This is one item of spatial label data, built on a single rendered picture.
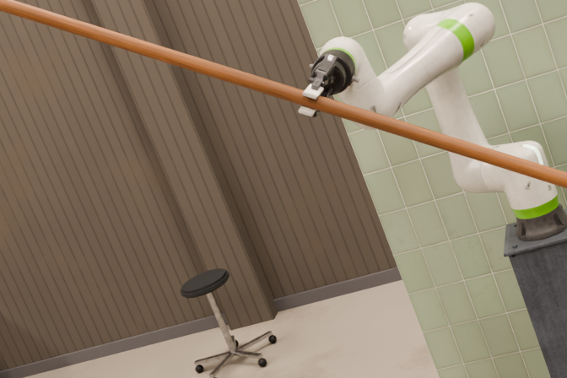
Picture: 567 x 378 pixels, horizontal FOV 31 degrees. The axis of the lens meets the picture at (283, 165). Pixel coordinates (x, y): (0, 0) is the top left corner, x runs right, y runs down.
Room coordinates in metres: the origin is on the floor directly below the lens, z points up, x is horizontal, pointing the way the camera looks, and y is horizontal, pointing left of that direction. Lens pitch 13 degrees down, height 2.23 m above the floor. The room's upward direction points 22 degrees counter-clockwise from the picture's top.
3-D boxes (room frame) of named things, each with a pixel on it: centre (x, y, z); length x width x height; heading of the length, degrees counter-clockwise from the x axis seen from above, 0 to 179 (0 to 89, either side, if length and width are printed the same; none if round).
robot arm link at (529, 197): (2.67, -0.59, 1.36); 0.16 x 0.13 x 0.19; 36
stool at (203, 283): (5.57, 0.68, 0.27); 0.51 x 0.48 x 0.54; 163
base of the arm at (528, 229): (2.71, -0.62, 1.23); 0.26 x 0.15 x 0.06; 161
